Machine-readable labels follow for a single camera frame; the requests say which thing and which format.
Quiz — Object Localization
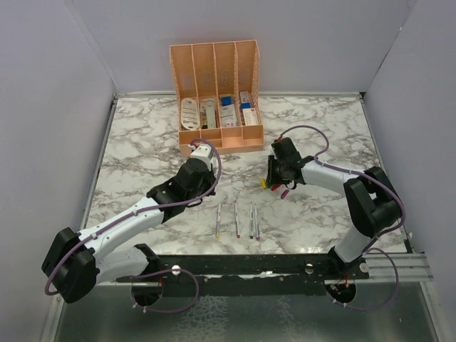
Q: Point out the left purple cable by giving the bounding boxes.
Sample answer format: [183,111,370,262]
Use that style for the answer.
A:
[44,139,222,314]

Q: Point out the purple whiteboard marker pen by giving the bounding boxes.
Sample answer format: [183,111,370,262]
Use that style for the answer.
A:
[254,204,260,241]

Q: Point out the blue whiteboard marker pen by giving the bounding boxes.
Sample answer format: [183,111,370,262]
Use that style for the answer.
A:
[249,203,254,239]

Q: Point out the aluminium frame rail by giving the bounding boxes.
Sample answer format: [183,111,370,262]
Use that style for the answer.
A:
[365,253,433,283]

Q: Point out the red whiteboard marker pen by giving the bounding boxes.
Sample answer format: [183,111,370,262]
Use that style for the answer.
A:
[234,201,240,238]

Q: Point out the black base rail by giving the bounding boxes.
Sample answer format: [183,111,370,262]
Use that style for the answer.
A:
[118,244,368,305]

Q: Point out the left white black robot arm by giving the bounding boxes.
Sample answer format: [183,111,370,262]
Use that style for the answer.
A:
[41,158,222,304]

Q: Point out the peach desk organizer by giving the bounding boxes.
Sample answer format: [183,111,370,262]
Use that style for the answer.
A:
[170,40,264,156]

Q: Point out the white blue box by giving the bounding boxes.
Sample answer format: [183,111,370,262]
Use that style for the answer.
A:
[219,94,238,128]

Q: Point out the yellow whiteboard marker pen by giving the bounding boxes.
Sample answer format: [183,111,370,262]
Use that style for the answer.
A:
[215,203,222,239]

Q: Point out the white red box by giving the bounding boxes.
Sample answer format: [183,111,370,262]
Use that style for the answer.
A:
[239,91,259,125]

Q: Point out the white oval package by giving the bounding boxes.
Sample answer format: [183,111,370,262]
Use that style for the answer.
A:
[180,98,200,130]

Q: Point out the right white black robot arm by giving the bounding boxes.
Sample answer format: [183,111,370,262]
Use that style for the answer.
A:
[265,138,404,279]

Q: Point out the grey stapler tool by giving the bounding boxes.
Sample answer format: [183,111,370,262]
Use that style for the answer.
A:
[205,100,217,129]

